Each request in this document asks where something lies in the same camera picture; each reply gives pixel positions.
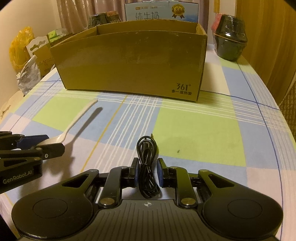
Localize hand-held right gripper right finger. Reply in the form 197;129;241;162
156;158;234;209

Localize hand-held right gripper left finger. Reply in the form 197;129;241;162
61;158;140;209

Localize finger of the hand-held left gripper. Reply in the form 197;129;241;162
0;131;50;151
0;143;65;172

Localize black cable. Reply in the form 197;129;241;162
136;136;161;199

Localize white plastic spoon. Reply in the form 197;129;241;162
42;98;99;147

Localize brown cardboard box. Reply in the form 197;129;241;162
50;20;208;103

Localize printed clear plastic bag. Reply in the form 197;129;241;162
16;56;42;95

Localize small brown storage carton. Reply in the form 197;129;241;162
32;45;56;77

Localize yellow plastic bag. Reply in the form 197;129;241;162
9;26;36;75

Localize white carved chair back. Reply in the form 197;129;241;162
26;36;50;56

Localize green tissue packs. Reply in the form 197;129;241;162
47;29;67;44

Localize brown quilted chair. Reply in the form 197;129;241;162
277;81;296;135

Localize blue white milk carton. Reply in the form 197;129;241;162
125;1;200;24

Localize small red box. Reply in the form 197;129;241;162
211;13;223;32

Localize wooden door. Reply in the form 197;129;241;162
236;0;296;88

